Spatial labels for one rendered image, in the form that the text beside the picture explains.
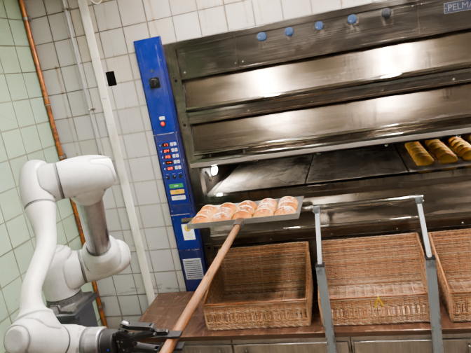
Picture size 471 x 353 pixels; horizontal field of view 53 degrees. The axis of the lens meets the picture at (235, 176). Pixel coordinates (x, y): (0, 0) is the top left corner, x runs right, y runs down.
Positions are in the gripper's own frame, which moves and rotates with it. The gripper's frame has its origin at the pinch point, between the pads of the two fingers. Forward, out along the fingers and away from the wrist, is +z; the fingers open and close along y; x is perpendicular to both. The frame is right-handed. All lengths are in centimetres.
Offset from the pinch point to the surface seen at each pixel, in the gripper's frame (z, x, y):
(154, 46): -46, -152, -90
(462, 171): 110, -153, 2
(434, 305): 83, -93, 46
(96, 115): -93, -156, -56
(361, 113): 62, -155, -36
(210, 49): -15, -157, -83
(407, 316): 72, -104, 58
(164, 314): -62, -124, 62
